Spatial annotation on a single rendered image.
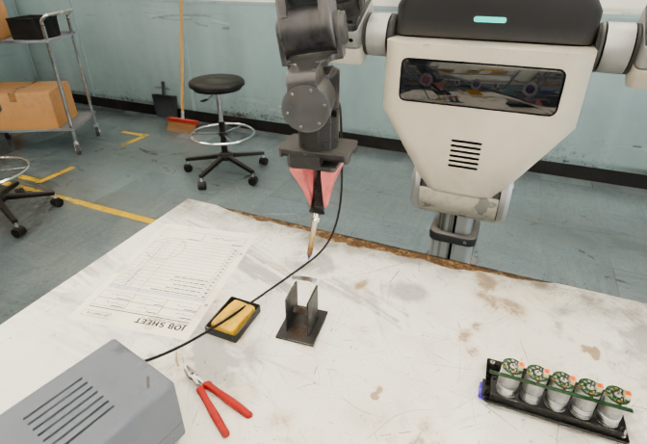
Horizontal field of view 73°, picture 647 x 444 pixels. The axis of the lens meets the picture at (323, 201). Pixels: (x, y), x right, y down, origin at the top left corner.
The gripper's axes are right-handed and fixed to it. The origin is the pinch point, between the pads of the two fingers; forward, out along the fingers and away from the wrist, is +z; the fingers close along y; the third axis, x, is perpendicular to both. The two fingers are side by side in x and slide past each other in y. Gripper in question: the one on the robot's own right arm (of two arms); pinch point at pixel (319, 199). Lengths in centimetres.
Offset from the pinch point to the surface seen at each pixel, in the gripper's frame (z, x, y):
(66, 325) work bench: 17.7, -19.3, -35.2
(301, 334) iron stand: 17.2, -11.1, 0.7
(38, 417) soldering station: 8.1, -37.5, -17.9
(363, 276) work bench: 17.7, 5.7, 6.5
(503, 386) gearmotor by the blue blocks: 14.1, -14.8, 28.5
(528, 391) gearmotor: 13.7, -15.1, 31.2
